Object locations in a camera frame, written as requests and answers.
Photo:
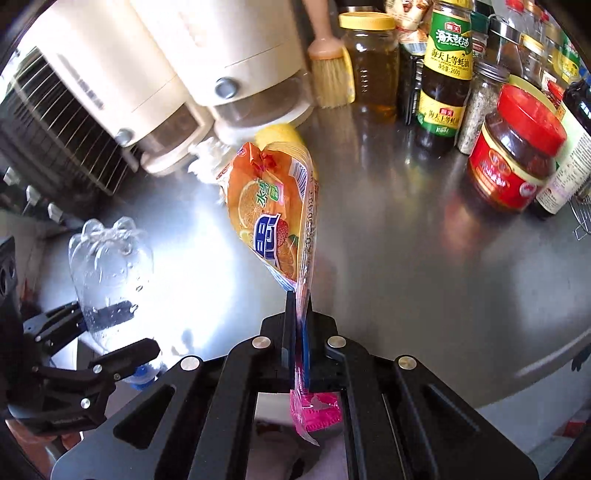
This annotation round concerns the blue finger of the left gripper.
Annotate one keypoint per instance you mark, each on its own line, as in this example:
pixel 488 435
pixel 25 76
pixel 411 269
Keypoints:
pixel 58 326
pixel 122 363

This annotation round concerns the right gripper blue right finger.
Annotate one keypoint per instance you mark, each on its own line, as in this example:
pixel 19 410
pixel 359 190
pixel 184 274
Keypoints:
pixel 311 348

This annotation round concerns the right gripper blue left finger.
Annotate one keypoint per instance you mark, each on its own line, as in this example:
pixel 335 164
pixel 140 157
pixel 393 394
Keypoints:
pixel 288 337

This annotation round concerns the clear plastic bottle blue cap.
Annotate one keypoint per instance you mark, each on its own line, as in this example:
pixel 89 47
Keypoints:
pixel 111 269

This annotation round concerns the orange pink candy bag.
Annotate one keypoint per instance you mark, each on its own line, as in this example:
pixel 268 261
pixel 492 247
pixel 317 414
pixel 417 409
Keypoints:
pixel 272 199

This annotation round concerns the white tissue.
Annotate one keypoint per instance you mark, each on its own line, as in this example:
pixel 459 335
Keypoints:
pixel 211 157

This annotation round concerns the person's left hand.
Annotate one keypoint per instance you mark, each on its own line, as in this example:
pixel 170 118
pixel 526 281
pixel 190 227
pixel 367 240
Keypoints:
pixel 33 446

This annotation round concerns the black toaster oven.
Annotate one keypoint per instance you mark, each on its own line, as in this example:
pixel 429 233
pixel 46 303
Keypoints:
pixel 60 204

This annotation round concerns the cream grain dispenser right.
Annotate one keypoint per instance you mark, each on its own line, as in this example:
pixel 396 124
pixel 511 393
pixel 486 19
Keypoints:
pixel 242 60

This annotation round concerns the cream grain dispenser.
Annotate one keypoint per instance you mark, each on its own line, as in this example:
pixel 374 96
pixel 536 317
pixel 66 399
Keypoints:
pixel 108 60
pixel 242 60

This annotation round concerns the red chili sauce jar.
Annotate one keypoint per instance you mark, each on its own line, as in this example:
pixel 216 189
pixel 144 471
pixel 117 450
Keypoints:
pixel 514 155

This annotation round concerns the honey jar yellow lid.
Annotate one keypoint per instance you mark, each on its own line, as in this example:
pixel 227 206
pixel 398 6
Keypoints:
pixel 372 41

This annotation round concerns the cream grain dispenser left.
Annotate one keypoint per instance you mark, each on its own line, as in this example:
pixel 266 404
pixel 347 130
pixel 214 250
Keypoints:
pixel 108 60

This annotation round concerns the oyster sauce bottle green label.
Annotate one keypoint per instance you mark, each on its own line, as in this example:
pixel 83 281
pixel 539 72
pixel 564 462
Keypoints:
pixel 446 76

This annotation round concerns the spice shaker metal lid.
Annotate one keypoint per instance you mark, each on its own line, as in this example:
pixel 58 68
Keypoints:
pixel 487 83

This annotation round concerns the dark soy sauce bottle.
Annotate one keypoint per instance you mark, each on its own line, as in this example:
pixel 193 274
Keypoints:
pixel 573 158

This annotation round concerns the wire oven rack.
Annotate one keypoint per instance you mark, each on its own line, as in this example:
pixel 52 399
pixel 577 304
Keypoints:
pixel 62 137

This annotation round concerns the wooden handled brush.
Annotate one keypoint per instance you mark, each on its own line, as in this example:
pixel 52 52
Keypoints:
pixel 331 67

